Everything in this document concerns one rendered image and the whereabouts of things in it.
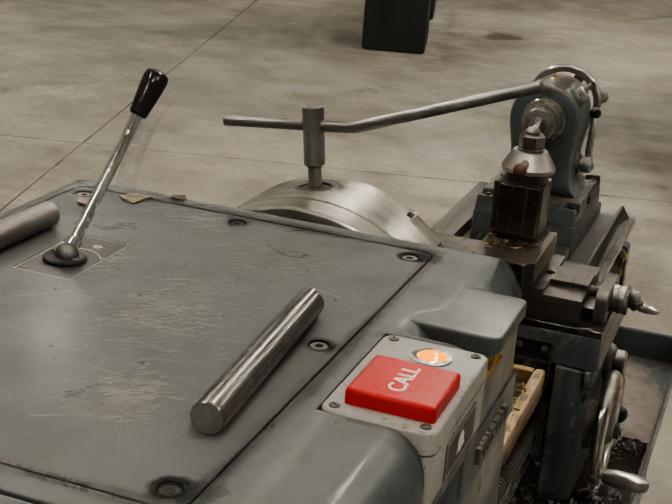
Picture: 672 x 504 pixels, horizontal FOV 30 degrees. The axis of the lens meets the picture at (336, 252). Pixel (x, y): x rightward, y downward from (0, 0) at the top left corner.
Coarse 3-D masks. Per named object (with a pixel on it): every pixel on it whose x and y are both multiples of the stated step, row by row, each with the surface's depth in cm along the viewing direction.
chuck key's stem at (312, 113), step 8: (304, 104) 127; (312, 104) 127; (320, 104) 127; (304, 112) 126; (312, 112) 126; (320, 112) 126; (304, 120) 126; (312, 120) 126; (320, 120) 126; (304, 128) 127; (312, 128) 126; (304, 136) 127; (312, 136) 126; (320, 136) 127; (304, 144) 127; (312, 144) 127; (320, 144) 127; (304, 152) 128; (312, 152) 127; (320, 152) 127; (304, 160) 128; (312, 160) 127; (320, 160) 127; (312, 168) 128; (320, 168) 128; (312, 176) 128; (320, 176) 128; (312, 184) 128; (320, 184) 129
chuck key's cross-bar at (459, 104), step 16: (480, 96) 119; (496, 96) 119; (512, 96) 118; (400, 112) 123; (416, 112) 122; (432, 112) 122; (448, 112) 121; (272, 128) 129; (288, 128) 128; (320, 128) 126; (336, 128) 126; (352, 128) 125; (368, 128) 125
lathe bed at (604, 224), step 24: (480, 192) 262; (456, 216) 245; (600, 216) 260; (624, 216) 257; (600, 240) 238; (624, 240) 248; (600, 264) 230; (624, 264) 257; (528, 360) 183; (528, 432) 178; (528, 456) 186; (504, 480) 165
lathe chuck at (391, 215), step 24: (264, 192) 132; (288, 192) 128; (312, 192) 127; (336, 192) 127; (360, 192) 129; (384, 192) 131; (360, 216) 123; (384, 216) 126; (408, 216) 130; (408, 240) 124
